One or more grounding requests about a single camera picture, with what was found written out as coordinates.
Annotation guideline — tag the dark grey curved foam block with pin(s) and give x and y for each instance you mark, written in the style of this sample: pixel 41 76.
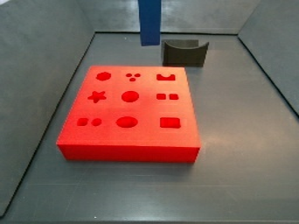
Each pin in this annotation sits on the dark grey curved foam block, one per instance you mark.
pixel 184 52

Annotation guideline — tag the red foam shape-sorting block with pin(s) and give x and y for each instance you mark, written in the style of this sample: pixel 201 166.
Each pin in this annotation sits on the red foam shape-sorting block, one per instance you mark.
pixel 133 115

